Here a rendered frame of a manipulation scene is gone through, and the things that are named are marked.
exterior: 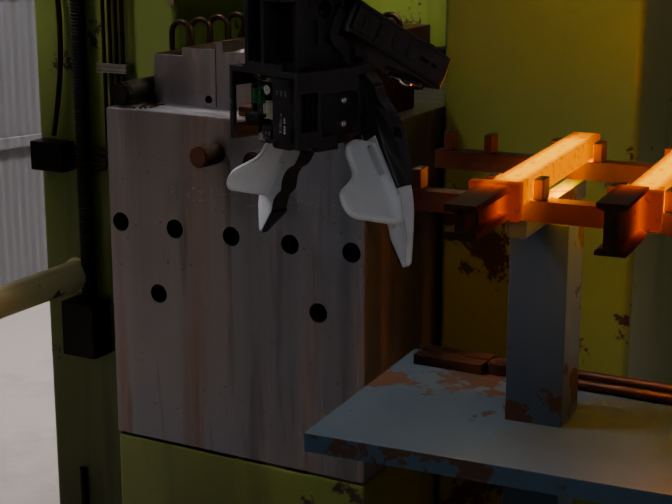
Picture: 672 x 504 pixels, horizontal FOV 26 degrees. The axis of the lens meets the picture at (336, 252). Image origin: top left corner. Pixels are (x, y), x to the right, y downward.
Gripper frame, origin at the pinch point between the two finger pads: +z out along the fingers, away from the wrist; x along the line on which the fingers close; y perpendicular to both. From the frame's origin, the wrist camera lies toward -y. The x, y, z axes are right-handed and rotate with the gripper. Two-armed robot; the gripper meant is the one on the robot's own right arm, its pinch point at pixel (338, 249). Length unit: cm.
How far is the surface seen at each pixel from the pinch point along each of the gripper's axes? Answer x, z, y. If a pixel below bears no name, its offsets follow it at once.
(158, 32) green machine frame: -92, -6, -53
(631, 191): 5.4, -1.0, -28.6
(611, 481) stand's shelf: 2.0, 27.3, -32.8
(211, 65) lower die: -71, -3, -45
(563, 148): -14.8, 0.1, -45.7
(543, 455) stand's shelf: -6.3, 27.3, -33.2
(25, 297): -100, 31, -34
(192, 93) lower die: -74, 0, -45
